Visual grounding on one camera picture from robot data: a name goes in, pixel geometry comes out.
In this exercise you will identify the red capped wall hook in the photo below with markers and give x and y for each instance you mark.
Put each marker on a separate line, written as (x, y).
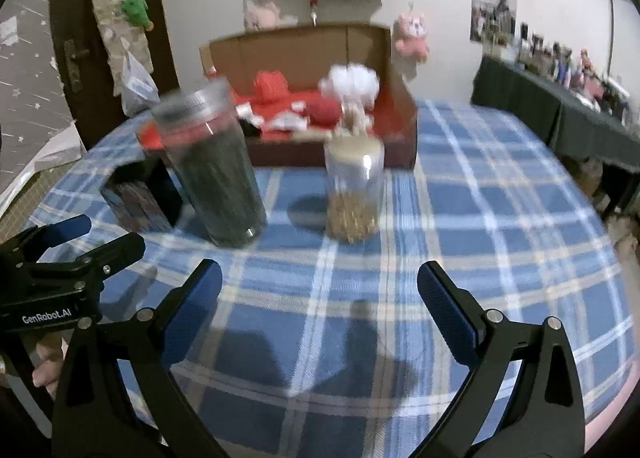
(314, 8)

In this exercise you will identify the white cloth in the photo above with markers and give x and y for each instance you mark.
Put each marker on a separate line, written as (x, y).
(285, 122)

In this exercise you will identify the dark brown door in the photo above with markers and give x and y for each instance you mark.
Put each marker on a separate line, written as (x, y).
(65, 13)

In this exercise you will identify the table with black cloth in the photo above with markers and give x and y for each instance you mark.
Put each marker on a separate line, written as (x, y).
(530, 103)

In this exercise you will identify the green plush toy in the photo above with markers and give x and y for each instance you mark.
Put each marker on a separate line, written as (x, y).
(136, 8)

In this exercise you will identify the floral patterned tin box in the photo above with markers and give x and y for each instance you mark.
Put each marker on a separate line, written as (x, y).
(140, 198)

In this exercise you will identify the small glass jar golden contents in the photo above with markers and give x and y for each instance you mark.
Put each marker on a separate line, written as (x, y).
(355, 178)

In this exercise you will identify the person's left hand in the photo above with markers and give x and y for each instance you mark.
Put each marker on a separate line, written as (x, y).
(49, 368)

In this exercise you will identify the cardboard box with red lining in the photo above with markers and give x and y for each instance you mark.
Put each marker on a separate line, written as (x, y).
(300, 48)

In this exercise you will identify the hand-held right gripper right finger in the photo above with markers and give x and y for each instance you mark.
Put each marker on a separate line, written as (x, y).
(445, 308)

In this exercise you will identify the white mesh bath pouf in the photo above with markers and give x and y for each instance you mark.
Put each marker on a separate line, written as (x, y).
(350, 83)

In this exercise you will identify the hanging fabric organizer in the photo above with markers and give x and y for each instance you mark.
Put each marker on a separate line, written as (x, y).
(112, 33)

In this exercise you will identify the white plastic sheet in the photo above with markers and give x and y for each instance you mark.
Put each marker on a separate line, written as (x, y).
(45, 158)

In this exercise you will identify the white plastic bag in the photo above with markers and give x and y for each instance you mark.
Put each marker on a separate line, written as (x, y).
(139, 85)

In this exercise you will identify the pale pink plush toy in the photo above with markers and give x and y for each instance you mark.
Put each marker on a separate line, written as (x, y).
(262, 13)

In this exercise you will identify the large glass jar dark contents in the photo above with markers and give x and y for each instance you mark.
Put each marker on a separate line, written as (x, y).
(215, 173)

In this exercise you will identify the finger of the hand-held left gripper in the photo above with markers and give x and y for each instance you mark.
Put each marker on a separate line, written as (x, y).
(65, 233)
(120, 248)

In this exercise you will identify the pink plush pig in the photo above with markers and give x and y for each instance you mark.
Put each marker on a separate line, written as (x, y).
(412, 35)

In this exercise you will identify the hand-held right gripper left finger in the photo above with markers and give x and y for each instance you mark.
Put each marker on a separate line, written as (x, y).
(197, 298)

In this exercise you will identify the row of small bottles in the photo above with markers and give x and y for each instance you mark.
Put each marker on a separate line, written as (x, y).
(575, 68)

